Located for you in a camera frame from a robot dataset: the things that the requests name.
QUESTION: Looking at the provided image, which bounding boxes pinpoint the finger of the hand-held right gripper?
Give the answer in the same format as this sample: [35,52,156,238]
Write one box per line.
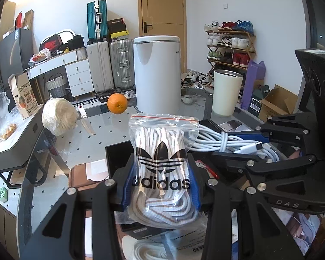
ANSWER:
[212,152,319,180]
[231,113,315,147]

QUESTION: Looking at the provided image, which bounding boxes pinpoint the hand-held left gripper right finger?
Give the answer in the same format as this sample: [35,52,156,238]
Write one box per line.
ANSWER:
[188,153,305,260]

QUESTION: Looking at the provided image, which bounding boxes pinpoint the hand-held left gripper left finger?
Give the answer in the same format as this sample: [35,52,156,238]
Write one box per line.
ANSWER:
[22,154,137,260]

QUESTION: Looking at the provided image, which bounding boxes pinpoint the red and white packet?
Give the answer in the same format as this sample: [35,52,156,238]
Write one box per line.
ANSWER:
[195,160,220,180]

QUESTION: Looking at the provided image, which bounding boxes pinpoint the white charging cable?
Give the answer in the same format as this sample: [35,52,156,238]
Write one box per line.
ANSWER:
[191,125,281,163]

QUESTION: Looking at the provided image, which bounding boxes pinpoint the black cardboard box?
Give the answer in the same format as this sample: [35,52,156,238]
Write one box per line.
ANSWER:
[105,118,260,240]

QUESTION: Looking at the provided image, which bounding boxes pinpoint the white medicine packet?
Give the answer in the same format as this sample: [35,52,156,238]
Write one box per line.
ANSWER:
[152,227,239,260]

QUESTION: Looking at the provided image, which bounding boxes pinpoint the clear bag of white shoelaces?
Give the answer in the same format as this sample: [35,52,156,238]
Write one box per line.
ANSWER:
[126,113,200,226]

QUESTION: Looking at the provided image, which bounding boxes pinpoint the packet of cream rope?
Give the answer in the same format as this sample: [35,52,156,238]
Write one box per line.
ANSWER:
[134,240,176,260]

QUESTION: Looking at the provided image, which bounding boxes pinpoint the small black box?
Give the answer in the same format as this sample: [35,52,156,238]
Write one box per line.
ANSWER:
[248,97,263,113]

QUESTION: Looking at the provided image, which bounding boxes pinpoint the white paper sheet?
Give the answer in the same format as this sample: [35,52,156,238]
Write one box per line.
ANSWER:
[85,160,109,181]

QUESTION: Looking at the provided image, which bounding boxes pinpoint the printed desk mat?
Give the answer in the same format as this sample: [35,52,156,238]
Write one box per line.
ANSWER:
[68,162,325,260]

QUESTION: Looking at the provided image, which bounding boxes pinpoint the open brown cardboard box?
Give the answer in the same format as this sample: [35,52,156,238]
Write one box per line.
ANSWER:
[257,84,300,122]

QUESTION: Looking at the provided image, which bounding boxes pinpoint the cream cylindrical trash can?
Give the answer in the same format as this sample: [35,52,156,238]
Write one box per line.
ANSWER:
[212,70,244,118]

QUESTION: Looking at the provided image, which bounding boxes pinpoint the purple bag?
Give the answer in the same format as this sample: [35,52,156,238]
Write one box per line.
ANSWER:
[240,60,265,111]

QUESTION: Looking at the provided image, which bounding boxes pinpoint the pile of sneakers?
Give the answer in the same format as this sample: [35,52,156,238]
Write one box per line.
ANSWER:
[181,69,214,88]

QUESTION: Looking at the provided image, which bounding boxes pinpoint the orange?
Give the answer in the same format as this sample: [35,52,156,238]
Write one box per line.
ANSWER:
[107,93,128,114]

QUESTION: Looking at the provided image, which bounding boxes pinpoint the rows of shoes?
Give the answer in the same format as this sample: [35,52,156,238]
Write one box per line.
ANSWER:
[204,20,254,69]

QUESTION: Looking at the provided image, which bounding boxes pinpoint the wrapped napa cabbage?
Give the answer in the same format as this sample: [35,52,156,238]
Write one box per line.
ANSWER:
[41,98,79,137]

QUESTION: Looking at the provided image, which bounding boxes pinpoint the wooden shoe rack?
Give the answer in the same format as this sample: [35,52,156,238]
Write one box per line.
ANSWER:
[204,20,256,72]

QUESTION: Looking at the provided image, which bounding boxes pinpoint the tall white cylindrical appliance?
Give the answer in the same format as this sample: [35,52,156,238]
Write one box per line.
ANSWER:
[133,35,182,114]

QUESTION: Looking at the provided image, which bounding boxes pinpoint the grey side table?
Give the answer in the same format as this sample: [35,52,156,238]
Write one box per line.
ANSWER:
[0,103,57,189]

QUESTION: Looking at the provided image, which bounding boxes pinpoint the white desk with drawers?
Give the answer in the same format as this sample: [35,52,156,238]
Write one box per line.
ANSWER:
[26,50,95,98]

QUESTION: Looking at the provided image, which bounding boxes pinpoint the white wicker basket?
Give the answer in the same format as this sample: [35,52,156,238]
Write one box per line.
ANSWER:
[45,76,68,99]

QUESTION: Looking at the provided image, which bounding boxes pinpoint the wooden cabinet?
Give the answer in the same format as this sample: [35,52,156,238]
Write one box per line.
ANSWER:
[0,195,21,260]

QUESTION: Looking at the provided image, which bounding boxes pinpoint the silver suitcase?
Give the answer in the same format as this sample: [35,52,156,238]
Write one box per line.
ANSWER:
[109,39,136,90]

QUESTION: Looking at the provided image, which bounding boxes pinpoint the white suitcase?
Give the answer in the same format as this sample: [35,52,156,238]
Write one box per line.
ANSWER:
[87,41,114,93]

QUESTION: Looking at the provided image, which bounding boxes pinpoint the dark window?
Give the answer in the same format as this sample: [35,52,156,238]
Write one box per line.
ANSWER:
[301,0,325,53]

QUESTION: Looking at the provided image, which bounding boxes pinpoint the printed fruit carton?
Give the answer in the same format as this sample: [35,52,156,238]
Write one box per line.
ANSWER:
[8,72,39,120]

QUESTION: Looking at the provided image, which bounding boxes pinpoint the clear plastic bag of fruit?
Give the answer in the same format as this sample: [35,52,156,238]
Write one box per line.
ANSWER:
[0,91,19,147]

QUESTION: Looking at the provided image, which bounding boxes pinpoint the black and yellow box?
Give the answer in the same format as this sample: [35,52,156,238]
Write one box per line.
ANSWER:
[110,30,130,40]

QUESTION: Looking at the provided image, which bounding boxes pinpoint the black bag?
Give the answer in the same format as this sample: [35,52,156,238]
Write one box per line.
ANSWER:
[68,35,84,50]

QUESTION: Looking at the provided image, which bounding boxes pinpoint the wooden door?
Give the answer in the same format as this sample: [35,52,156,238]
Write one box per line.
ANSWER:
[138,0,186,72]

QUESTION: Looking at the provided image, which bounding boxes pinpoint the food in plastic bag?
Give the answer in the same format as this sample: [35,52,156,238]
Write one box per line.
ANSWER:
[30,48,52,63]

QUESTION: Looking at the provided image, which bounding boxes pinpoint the dark brown box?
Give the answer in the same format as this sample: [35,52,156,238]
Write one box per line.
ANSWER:
[107,18,126,34]

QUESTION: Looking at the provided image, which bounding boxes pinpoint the red and black shoe box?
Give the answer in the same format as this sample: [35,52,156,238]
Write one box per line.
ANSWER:
[40,34,63,52]

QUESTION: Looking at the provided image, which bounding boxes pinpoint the white oval mirror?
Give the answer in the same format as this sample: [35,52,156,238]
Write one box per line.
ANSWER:
[47,28,76,44]

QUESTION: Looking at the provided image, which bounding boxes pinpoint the teal suitcase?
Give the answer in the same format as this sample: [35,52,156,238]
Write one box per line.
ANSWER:
[87,0,109,42]

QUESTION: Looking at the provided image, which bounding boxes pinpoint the grey mini fridge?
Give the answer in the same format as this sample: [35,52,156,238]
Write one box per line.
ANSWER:
[0,28,34,73]

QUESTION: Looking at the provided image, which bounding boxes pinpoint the flat cardboard sheet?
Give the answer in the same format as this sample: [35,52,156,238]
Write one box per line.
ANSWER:
[24,9,34,30]

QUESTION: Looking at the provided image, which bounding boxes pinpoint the red paper bag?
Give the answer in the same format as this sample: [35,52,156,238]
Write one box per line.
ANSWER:
[15,11,26,29]

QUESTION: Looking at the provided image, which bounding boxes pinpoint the white-handled knife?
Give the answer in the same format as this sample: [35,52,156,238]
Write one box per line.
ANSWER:
[77,106,96,135]

